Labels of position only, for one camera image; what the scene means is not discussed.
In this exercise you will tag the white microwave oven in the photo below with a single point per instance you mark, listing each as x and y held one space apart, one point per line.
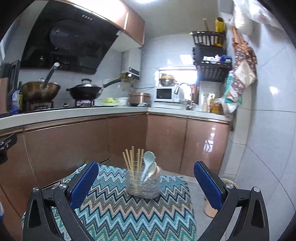
166 94

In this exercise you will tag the white gas water heater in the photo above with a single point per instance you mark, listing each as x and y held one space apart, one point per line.
131 63

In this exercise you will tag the kitchen sink faucet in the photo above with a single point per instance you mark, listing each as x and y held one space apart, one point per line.
184 92

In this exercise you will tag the white ceramic spoon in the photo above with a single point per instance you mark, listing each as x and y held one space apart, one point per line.
151 171

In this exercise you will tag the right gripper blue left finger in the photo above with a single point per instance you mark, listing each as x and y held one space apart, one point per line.
81 183

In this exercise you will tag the black wok with lid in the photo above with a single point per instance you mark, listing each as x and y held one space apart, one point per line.
88 91

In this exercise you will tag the yellow roll on rack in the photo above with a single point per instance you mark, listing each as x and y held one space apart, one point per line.
219 28

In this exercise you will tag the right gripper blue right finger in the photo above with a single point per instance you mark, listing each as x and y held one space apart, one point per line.
208 184

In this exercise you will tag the bamboo chopstick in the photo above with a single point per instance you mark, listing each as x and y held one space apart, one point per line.
128 160
140 160
125 158
132 156
138 164

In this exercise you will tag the zigzag patterned table mat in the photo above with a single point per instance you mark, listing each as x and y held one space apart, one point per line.
108 212

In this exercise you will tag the white bowl on counter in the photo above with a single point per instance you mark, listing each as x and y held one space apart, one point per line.
122 101

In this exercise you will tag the brass wok with handle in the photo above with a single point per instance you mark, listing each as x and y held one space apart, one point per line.
42 90

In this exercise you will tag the light blue ceramic spoon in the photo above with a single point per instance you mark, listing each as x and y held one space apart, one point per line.
149 158

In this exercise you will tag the gas stove top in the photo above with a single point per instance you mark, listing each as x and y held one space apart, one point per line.
49 106

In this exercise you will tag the black wall dish rack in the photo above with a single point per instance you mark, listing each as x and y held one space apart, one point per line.
210 56

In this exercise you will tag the brown patterned hanging apron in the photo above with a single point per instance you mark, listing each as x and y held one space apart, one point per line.
244 70

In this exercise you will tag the lower copper cabinets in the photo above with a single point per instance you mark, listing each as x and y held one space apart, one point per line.
46 152

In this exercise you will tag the beige pink ceramic spoon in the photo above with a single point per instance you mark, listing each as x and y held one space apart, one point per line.
156 173

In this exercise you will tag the plastic bag on wall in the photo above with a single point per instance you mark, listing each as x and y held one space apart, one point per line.
247 12

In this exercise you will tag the steel pot above microwave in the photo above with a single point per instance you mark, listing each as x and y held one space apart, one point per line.
167 80

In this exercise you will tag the black range hood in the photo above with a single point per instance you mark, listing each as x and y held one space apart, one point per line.
70 36

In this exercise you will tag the plate of green vegetables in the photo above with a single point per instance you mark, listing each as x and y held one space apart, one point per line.
110 102

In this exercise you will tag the copper rice cooker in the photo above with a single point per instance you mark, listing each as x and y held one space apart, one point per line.
136 98

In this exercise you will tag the orange detergent bottle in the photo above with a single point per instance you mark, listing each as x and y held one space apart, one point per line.
214 107

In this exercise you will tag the wire utensil holder basket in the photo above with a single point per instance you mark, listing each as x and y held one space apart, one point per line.
149 189

